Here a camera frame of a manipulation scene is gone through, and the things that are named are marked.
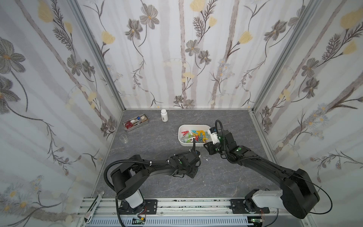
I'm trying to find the orange yellow clothespin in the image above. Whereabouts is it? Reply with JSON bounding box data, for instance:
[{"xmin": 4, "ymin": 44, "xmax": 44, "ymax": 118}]
[{"xmin": 196, "ymin": 131, "xmax": 207, "ymax": 138}]

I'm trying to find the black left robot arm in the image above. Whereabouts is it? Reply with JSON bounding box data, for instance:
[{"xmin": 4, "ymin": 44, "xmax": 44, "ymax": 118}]
[{"xmin": 103, "ymin": 139, "xmax": 201, "ymax": 215}]

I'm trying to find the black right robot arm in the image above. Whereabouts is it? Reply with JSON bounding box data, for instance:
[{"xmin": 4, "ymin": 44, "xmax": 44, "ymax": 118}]
[{"xmin": 204, "ymin": 120, "xmax": 320, "ymax": 219}]

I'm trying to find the white plastic storage box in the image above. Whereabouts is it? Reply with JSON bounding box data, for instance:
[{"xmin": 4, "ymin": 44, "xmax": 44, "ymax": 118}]
[{"xmin": 178, "ymin": 124, "xmax": 212, "ymax": 147}]

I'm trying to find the white pill bottle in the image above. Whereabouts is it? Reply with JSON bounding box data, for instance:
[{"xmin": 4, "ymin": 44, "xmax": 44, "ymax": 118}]
[{"xmin": 161, "ymin": 109, "xmax": 168, "ymax": 122}]

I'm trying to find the metal tray with tools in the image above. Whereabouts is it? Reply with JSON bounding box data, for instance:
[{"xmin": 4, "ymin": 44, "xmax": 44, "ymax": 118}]
[{"xmin": 122, "ymin": 114, "xmax": 149, "ymax": 132}]

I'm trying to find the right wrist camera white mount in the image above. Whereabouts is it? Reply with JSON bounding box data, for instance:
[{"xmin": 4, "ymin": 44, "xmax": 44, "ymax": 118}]
[{"xmin": 209, "ymin": 127, "xmax": 220, "ymax": 145}]

